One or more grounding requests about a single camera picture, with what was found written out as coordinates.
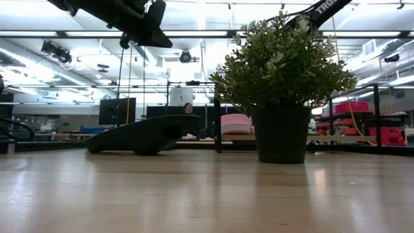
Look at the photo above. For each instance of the black divider panel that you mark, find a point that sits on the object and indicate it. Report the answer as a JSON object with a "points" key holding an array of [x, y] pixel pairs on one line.
{"points": [[168, 111]]}

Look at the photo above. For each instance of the person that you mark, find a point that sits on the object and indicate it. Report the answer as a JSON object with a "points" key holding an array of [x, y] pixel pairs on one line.
{"points": [[188, 109]]}

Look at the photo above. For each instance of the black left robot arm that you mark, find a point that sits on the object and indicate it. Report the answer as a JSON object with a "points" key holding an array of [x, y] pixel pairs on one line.
{"points": [[61, 4]]}

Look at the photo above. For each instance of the black ceiling spotlights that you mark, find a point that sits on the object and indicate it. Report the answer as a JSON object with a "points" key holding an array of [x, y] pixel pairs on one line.
{"points": [[61, 56]]}

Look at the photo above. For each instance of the black monitor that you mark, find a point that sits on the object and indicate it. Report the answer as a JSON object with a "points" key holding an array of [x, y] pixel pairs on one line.
{"points": [[113, 111]]}

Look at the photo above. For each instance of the orange storage bin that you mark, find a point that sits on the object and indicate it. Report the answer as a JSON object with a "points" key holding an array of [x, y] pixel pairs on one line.
{"points": [[349, 131], [349, 122]]}

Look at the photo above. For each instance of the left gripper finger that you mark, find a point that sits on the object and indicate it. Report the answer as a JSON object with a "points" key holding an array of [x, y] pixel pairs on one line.
{"points": [[155, 32]]}

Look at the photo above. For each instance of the green plant in black pot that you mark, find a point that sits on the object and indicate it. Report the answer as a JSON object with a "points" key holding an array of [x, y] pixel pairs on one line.
{"points": [[281, 136]]}

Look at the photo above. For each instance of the round black ceiling fixture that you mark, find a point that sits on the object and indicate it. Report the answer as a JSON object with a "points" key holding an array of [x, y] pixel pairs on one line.
{"points": [[185, 57]]}

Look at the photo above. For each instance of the black ceiling camera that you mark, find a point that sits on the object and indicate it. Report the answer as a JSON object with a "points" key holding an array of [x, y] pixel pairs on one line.
{"points": [[392, 58]]}

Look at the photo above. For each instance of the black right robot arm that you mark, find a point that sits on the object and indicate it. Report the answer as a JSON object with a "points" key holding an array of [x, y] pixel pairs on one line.
{"points": [[323, 9]]}

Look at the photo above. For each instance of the black slide sandal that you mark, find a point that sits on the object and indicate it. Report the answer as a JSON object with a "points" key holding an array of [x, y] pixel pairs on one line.
{"points": [[136, 132]]}

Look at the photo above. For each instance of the black storage rack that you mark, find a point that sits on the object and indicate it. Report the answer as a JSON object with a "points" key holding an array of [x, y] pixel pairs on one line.
{"points": [[343, 115]]}

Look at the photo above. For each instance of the black aluminium table frame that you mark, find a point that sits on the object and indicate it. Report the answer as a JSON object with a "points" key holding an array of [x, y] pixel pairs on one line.
{"points": [[48, 146]]}

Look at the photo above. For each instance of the black beam with light strips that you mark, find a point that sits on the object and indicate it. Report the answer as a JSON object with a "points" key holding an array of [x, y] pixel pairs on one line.
{"points": [[61, 33]]}

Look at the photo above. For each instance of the red storage bin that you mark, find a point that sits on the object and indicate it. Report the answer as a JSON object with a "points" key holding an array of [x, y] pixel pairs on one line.
{"points": [[388, 136], [352, 107]]}

